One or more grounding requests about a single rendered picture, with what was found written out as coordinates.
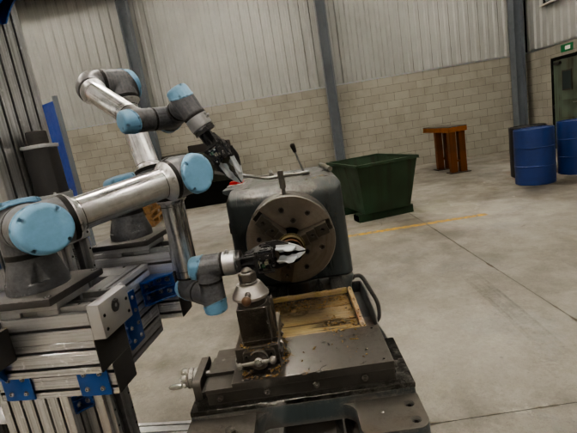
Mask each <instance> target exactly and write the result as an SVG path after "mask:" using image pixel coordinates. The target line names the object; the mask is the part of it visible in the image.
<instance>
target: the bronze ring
mask: <svg viewBox="0 0 577 433"><path fill-rule="evenodd" d="M280 241H287V242H290V243H294V244H296V245H299V246H301V247H304V248H305V249H306V245H305V242H304V240H303V239H302V238H301V237H300V236H299V235H298V234H294V233H289V234H286V235H283V236H282V237H281V238H280ZM296 252H298V251H293V252H284V253H286V254H290V253H296ZM280 254H283V253H279V255H280Z"/></svg>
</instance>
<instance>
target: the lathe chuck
mask: <svg viewBox="0 0 577 433"><path fill-rule="evenodd" d="M286 193H288V194H286V195H282V194H281V193H278V194H276V195H274V196H272V197H270V198H267V199H266V200H265V201H264V202H263V203H262V204H261V205H260V206H259V207H258V208H257V209H256V210H255V212H254V213H253V215H252V219H251V221H250V222H249V224H248V228H247V231H246V247H247V251H248V250H250V249H252V248H254V247H256V246H257V245H259V244H261V243H263V242H266V241H272V238H271V237H269V236H268V235H267V234H266V233H265V231H263V230H262V229H261V228H259V227H258V226H257V225H255V223H256V222H255V221H254V220H253V218H254V217H255V215H256V214H257V213H258V211H260V212H262V213H263V214H265V215H266V216H267V217H268V218H270V219H271V220H272V221H274V222H275V223H277V224H278V225H280V226H281V227H283V228H284V229H286V228H296V229H298V230H302V229H305V228H307V227H309V226H312V225H314V224H315V223H319V222H321V221H324V220H325V219H327V218H329V220H330V222H331V226H332V229H329V230H330V233H328V234H326V235H322V236H320V237H319V238H318V239H317V240H316V241H312V242H310V243H311V244H310V245H308V246H306V249H305V251H306V252H305V253H304V254H303V256H302V257H301V259H300V260H299V261H297V262H295V267H294V272H293V280H292V283H297V282H301V281H305V280H308V279H309V278H312V277H314V276H316V275H317V274H319V273H320V272H321V271H323V270H324V269H325V267H326V266H327V265H328V263H329V262H330V260H331V257H332V255H333V254H334V250H335V246H336V232H335V228H334V226H333V223H332V220H331V218H330V216H329V214H328V212H327V210H326V209H325V207H324V206H323V205H322V204H321V203H320V202H319V201H317V200H316V199H314V198H312V197H310V196H308V195H306V194H303V193H300V192H286ZM272 269H275V272H272V273H265V275H266V276H268V277H270V278H273V279H275V280H277V281H281V278H282V267H281V268H278V269H276V268H271V269H270V270H272Z"/></svg>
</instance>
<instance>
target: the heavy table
mask: <svg viewBox="0 0 577 433"><path fill-rule="evenodd" d="M465 130H467V125H437V126H431V127H425V128H423V133H434V147H435V157H436V167H437V169H434V170H436V171H441V170H446V169H450V172H447V174H457V173H463V172H469V171H471V170H468V169H467V158H466V147H465ZM455 132H456V136H455ZM441 133H442V135H441ZM442 138H443V145H442ZM456 140H457V146H456ZM443 149H444V155H443ZM457 151H458V157H457ZM444 160H445V165H444ZM458 162H459V167H458Z"/></svg>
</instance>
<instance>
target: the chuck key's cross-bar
mask: <svg viewBox="0 0 577 433"><path fill-rule="evenodd" d="M214 174H220V175H225V174H224V173H222V172H220V171H215V172H214ZM302 174H309V170H307V171H301V172H295V173H290V174H284V175H283V177H284V178H285V177H290V176H296V175H302ZM243 177H245V178H253V179H261V180H274V179H278V175H274V176H260V175H252V174H243Z"/></svg>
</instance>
